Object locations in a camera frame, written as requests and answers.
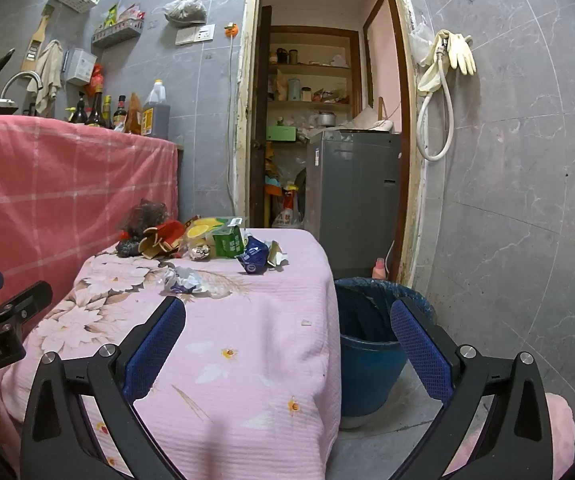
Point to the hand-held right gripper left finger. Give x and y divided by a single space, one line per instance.
155 345

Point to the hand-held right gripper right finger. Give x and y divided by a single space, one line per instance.
422 355

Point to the blue plastic bucket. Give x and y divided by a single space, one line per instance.
367 370

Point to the clear plastic wrapper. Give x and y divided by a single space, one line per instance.
182 280

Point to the brown cardboard piece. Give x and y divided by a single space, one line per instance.
150 248

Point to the dark wrapper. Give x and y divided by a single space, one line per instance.
127 248

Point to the silver wrapper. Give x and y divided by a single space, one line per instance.
200 252

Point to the yellow snack packet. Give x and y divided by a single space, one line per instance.
200 230

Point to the green drink carton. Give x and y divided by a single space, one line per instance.
227 245

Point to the blue packet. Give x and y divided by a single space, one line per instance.
253 255

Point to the beige paper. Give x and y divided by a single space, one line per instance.
276 255

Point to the pink floral tablecloth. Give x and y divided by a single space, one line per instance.
247 340

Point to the pink bottle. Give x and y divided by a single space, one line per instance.
379 269

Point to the red checked cloth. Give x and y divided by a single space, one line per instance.
42 185

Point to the person's pink clothing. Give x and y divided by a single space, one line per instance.
560 435

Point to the grey washing machine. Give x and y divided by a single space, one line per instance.
355 200

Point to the dark bottle with yellow label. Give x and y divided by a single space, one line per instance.
78 112

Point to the orange plastic item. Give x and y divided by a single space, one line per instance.
272 187

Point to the tall dark sauce bottle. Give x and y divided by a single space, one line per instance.
96 112

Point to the slim dark bottle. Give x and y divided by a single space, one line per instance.
108 112

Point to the dark bottle with red label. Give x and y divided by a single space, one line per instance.
120 112

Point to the metal faucet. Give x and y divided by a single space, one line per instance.
17 76

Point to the hanging beige towel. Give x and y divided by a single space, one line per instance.
47 72

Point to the red plastic bag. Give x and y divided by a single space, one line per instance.
97 79

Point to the white cloth pile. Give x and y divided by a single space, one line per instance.
362 119

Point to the green box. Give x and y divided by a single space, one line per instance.
281 134

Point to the wooden board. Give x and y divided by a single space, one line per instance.
382 107

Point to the metal pot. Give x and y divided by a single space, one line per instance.
325 120

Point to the dark wooden door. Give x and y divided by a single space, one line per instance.
260 110

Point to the cream rubber glove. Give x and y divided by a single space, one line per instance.
460 55
432 72

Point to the white jar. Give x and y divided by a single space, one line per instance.
306 95

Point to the pale green jar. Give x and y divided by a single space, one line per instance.
293 90

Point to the green yellow packet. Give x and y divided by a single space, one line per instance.
112 15

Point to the red white packet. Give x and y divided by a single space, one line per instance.
131 12

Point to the wooden shelf unit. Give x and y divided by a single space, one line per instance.
312 66

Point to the clear hanging plastic bag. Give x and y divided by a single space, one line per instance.
420 42

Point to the dark jar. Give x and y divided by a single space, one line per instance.
282 56
293 56

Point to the grey hanging plastic bag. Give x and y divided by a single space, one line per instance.
185 10

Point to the white wall box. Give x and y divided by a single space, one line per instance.
81 66

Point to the grey wall rack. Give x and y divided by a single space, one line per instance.
117 35

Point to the wooden door frame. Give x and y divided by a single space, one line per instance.
245 60

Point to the wall switch socket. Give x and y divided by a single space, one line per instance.
195 35

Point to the orange wall plug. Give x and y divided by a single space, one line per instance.
231 31

